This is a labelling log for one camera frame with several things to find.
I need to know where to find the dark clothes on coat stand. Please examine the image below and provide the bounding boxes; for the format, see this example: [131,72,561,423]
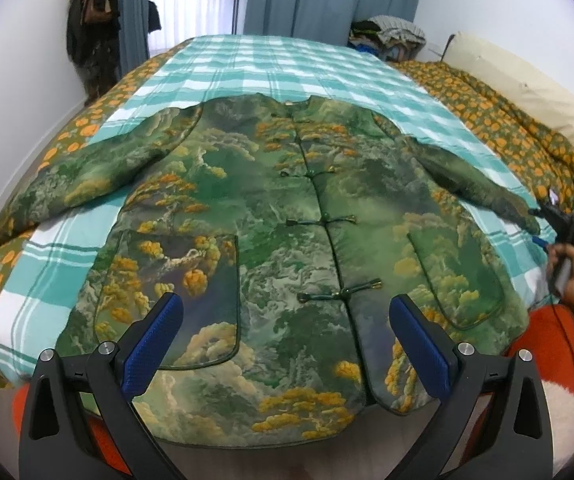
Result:
[66,0,128,104]

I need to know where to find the narrow blue curtain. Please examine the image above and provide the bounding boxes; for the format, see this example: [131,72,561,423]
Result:
[117,0,154,64]

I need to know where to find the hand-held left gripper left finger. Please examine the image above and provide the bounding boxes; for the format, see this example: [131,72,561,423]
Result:
[19,291,185,480]

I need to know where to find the black cable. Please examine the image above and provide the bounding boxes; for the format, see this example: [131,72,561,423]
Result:
[546,280,574,323]

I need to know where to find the orange floral quilt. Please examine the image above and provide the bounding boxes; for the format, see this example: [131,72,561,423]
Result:
[396,60,574,241]

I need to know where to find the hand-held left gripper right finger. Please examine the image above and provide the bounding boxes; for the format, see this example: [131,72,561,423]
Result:
[389,294,554,480]

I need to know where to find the pile of folded clothes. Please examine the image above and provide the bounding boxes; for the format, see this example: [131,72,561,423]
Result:
[349,15,426,64]

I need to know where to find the orange floral bed sheet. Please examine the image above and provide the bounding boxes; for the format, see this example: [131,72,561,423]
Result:
[0,40,190,391]

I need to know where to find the teal white plaid blanket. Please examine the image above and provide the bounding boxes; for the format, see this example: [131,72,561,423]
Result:
[0,34,560,391]

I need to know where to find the person's orange white garment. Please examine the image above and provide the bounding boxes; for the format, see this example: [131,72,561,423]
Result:
[11,305,574,480]

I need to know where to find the cream pillow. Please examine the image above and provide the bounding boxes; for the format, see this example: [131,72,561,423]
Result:
[441,31,574,243]

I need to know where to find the green landscape print padded jacket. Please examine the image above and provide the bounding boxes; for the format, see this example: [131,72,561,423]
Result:
[4,95,548,446]

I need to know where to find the dark hanging garment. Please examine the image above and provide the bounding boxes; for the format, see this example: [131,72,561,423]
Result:
[147,0,164,34]

